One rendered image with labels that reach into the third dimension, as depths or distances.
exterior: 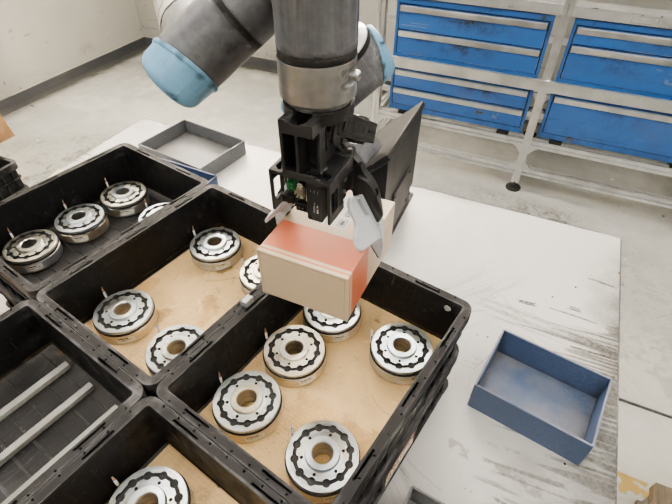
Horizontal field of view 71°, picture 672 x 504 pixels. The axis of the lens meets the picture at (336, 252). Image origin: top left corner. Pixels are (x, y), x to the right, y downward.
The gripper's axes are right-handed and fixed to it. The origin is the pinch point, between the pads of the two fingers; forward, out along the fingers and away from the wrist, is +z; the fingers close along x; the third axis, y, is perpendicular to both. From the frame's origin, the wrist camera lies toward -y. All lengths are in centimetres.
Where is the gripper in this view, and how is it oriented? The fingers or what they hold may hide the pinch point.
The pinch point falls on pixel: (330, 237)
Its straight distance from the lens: 61.1
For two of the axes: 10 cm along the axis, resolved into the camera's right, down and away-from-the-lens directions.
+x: 9.1, 2.8, -3.1
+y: -4.2, 6.2, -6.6
